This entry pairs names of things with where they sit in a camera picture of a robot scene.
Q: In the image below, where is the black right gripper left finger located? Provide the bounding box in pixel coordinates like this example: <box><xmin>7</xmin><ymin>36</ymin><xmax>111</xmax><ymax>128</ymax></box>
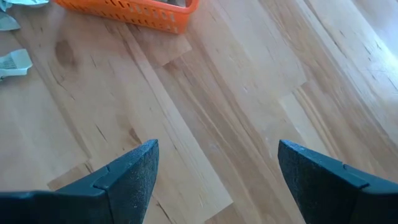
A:
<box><xmin>0</xmin><ymin>139</ymin><xmax>160</xmax><ymax>224</ymax></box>

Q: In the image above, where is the orange plastic slotted basket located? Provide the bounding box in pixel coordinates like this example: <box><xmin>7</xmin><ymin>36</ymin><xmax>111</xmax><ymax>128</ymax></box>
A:
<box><xmin>52</xmin><ymin>0</ymin><xmax>200</xmax><ymax>35</ymax></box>

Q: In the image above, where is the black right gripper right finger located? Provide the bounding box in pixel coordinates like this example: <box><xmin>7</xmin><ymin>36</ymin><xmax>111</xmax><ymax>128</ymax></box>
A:
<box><xmin>277</xmin><ymin>139</ymin><xmax>398</xmax><ymax>224</ymax></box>

